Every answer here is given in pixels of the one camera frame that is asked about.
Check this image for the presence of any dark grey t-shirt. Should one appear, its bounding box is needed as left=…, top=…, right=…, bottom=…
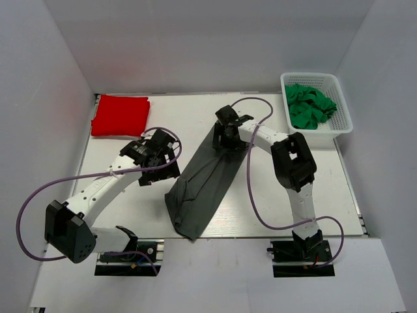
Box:
left=164, top=127, right=247, bottom=241

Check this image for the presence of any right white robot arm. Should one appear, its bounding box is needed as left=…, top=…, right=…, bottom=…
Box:
left=212, top=106, right=323, bottom=258

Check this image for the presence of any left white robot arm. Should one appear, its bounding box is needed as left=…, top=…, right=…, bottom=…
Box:
left=44, top=127, right=181, bottom=263

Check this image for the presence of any folded red t-shirt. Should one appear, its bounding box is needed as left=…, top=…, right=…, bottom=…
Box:
left=91, top=95, right=151, bottom=137

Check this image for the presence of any crumpled green t-shirt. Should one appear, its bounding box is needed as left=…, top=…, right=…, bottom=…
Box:
left=285, top=83, right=338, bottom=130

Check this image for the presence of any white plastic mesh basket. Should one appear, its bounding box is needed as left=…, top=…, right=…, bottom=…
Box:
left=280, top=72, right=352, bottom=143

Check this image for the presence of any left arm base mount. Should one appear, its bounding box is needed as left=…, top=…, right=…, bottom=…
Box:
left=94, top=239, right=164, bottom=277

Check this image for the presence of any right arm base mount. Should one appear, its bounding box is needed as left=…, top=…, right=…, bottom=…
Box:
left=266, top=240, right=335, bottom=278

